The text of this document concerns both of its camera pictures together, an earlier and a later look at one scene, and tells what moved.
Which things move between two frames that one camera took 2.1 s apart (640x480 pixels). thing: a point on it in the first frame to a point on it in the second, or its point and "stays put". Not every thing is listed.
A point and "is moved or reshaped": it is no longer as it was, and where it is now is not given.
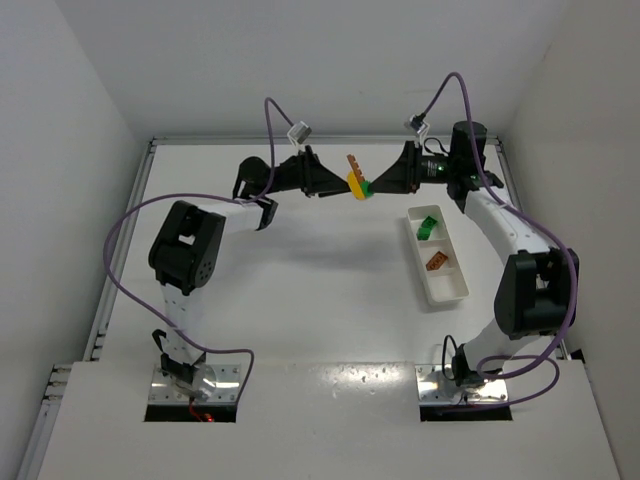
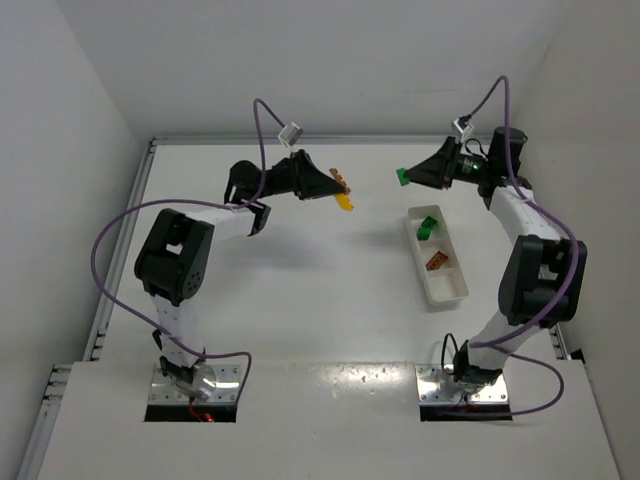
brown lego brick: (436, 261) stays put
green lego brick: (429, 222) stays put
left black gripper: (306, 171) stays put
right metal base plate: (433, 388) stays put
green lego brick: (365, 187) is moved or reshaped
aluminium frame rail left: (31, 464) stays put
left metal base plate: (216, 384) stays put
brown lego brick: (355, 166) is moved or reshaped
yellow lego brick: (355, 186) to (343, 202)
